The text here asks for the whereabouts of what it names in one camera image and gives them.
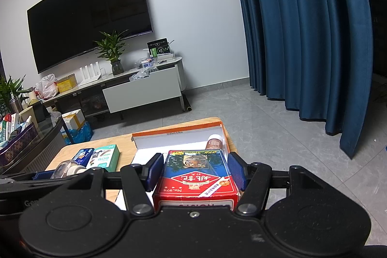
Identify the clear bottle with white cap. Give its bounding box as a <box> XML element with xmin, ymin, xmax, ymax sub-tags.
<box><xmin>50</xmin><ymin>160</ymin><xmax>88</xmax><ymax>179</ymax></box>

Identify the white tv cabinet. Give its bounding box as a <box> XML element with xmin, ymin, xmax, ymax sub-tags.
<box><xmin>41</xmin><ymin>56</ymin><xmax>189</xmax><ymax>121</ymax></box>

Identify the blue plastic bag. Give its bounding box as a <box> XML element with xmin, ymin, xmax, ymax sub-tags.
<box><xmin>60</xmin><ymin>122</ymin><xmax>94</xmax><ymax>144</ymax></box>

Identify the row of medicine boxes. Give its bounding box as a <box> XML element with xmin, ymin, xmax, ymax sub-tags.
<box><xmin>0</xmin><ymin>112</ymin><xmax>33</xmax><ymax>151</ymax></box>

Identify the black and green box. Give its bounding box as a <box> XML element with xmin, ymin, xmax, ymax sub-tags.
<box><xmin>147</xmin><ymin>38</ymin><xmax>171</xmax><ymax>57</ymax></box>

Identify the yellow box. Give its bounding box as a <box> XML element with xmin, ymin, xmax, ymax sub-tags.
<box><xmin>57</xmin><ymin>74</ymin><xmax>77</xmax><ymax>93</ymax></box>

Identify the black wall television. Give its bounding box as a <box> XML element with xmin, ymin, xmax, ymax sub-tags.
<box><xmin>27</xmin><ymin>0</ymin><xmax>153</xmax><ymax>74</ymax></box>

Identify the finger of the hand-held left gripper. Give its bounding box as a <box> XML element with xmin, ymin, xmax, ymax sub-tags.
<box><xmin>0</xmin><ymin>172</ymin><xmax>72</xmax><ymax>190</ymax></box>

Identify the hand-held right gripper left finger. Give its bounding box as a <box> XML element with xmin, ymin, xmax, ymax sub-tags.
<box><xmin>67</xmin><ymin>153</ymin><xmax>164</xmax><ymax>215</ymax></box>

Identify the purple patterned tin tray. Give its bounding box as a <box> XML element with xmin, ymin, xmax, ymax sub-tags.
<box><xmin>0</xmin><ymin>122</ymin><xmax>39</xmax><ymax>168</ymax></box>

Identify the leafy green plant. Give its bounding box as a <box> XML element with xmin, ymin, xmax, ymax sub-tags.
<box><xmin>0</xmin><ymin>74</ymin><xmax>31</xmax><ymax>113</ymax></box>

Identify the green and white carton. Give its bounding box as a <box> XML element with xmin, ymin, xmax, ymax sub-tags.
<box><xmin>86</xmin><ymin>144</ymin><xmax>120</xmax><ymax>172</ymax></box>

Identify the clear plastic case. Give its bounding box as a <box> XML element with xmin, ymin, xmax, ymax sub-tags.
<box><xmin>151</xmin><ymin>52</ymin><xmax>176</xmax><ymax>63</ymax></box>

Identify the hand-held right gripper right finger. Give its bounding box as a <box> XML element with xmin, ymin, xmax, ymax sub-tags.
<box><xmin>227</xmin><ymin>152</ymin><xmax>316</xmax><ymax>215</ymax></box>

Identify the dark glass coffee table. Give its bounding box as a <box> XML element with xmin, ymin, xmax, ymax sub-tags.
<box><xmin>0</xmin><ymin>113</ymin><xmax>74</xmax><ymax>177</ymax></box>

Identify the white and yellow carton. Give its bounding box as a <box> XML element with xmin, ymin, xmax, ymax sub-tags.
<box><xmin>62</xmin><ymin>109</ymin><xmax>86</xmax><ymax>132</ymax></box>

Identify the metal flask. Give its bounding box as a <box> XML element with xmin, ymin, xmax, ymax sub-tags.
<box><xmin>9</xmin><ymin>96</ymin><xmax>23</xmax><ymax>113</ymax></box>

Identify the red tiger playing card box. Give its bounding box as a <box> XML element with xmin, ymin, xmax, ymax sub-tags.
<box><xmin>152</xmin><ymin>150</ymin><xmax>241</xmax><ymax>212</ymax></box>

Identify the white plastic bag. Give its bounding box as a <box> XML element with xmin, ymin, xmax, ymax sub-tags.
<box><xmin>36</xmin><ymin>74</ymin><xmax>59</xmax><ymax>100</ymax></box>

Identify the beige paper container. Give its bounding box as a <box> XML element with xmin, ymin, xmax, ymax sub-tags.
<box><xmin>19</xmin><ymin>106</ymin><xmax>34</xmax><ymax>127</ymax></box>

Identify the blue dental floss case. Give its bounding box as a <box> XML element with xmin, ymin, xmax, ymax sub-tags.
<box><xmin>73</xmin><ymin>148</ymin><xmax>95</xmax><ymax>167</ymax></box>

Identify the blue curtain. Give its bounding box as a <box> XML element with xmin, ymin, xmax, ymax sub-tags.
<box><xmin>227</xmin><ymin>0</ymin><xmax>375</xmax><ymax>159</ymax></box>

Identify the potted plant in dark pot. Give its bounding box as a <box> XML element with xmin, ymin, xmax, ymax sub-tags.
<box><xmin>93</xmin><ymin>30</ymin><xmax>130</xmax><ymax>75</ymax></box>

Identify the brown small bottle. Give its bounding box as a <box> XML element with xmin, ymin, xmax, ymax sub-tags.
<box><xmin>206</xmin><ymin>134</ymin><xmax>224</xmax><ymax>151</ymax></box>

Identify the clear crumpled plastic bag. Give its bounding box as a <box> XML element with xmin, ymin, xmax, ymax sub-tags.
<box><xmin>129</xmin><ymin>68</ymin><xmax>152</xmax><ymax>82</ymax></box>

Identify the white wifi router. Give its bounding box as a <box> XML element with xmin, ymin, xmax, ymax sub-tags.
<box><xmin>78</xmin><ymin>63</ymin><xmax>107</xmax><ymax>87</ymax></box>

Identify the orange rimmed cardboard box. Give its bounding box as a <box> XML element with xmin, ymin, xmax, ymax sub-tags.
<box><xmin>113</xmin><ymin>121</ymin><xmax>232</xmax><ymax>211</ymax></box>

